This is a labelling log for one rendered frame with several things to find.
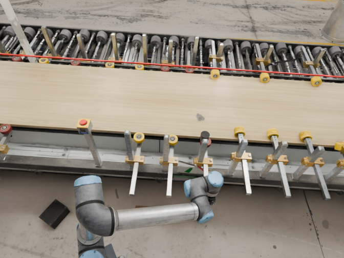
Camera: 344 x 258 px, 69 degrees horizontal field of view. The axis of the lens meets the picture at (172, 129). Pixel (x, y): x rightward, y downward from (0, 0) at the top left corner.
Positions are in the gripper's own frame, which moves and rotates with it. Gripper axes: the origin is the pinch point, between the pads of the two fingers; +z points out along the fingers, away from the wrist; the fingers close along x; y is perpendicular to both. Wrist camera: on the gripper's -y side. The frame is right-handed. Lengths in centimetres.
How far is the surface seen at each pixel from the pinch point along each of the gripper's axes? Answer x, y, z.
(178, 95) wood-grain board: -22, -88, -7
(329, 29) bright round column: 234, -343, 68
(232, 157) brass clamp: 17.1, -25.7, -13.6
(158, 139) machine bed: -35, -48, 2
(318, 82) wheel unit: 103, -111, -12
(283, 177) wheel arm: 49, -13, -13
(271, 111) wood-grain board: 56, -76, -7
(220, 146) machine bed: 14.4, -47.5, 6.3
